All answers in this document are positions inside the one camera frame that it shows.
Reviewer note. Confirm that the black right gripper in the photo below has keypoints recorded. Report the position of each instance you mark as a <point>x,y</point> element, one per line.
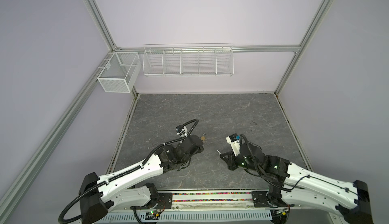
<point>229,160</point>

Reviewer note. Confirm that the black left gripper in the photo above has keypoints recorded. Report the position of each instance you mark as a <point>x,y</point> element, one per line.
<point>199,150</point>

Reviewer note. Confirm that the small brass padlock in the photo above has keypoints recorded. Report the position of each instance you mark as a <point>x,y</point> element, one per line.
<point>203,137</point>

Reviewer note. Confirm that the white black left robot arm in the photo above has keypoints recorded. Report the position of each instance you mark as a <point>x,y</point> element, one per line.
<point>163,158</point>

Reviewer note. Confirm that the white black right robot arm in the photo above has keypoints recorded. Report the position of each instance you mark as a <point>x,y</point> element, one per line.
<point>291,185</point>

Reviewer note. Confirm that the white mesh box basket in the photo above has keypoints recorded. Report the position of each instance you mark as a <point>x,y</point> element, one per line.
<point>120,72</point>

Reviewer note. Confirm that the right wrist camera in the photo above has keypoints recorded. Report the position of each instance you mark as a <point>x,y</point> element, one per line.
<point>234,141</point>

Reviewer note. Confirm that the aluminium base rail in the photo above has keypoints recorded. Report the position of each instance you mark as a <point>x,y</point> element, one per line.
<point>218,198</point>

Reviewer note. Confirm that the white vented cable duct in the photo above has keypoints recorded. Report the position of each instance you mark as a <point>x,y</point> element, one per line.
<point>172,217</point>

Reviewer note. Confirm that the white wire wall basket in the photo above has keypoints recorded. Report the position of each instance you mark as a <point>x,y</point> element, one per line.
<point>205,59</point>

